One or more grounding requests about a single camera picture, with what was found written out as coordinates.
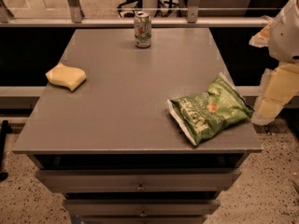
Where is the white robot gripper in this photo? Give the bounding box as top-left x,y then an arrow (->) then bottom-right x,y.
249,0 -> 299,125

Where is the green jalapeno chip bag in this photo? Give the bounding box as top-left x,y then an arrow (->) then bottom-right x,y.
167,73 -> 254,147

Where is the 7up soda can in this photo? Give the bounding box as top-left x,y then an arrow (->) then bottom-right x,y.
134,11 -> 151,49

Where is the metal window railing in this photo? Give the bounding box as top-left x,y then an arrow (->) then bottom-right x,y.
0,0 -> 299,28

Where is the black office chair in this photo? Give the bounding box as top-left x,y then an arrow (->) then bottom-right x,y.
117,0 -> 178,18

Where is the grey upper drawer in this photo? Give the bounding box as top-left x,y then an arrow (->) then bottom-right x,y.
36,168 -> 241,193

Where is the grey drawer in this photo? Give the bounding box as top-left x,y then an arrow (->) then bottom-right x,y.
36,168 -> 241,193
64,199 -> 220,217

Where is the metal upper drawer knob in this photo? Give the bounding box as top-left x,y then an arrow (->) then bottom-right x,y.
135,184 -> 145,192

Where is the yellow sponge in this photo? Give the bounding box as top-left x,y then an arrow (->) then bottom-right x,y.
46,63 -> 87,91

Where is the grey lower drawer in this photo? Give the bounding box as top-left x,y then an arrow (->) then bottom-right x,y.
64,199 -> 220,217

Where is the black stand at left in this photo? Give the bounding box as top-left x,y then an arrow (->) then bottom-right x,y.
0,120 -> 12,182

